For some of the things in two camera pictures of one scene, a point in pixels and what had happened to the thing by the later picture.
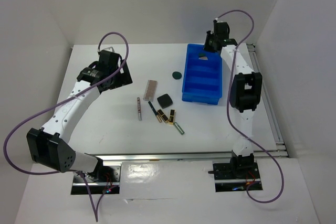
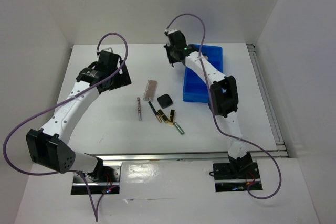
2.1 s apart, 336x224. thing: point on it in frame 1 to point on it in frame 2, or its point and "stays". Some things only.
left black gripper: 124,78 stays
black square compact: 165,100 stays
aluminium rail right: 268,102 stays
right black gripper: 206,47 to 171,60
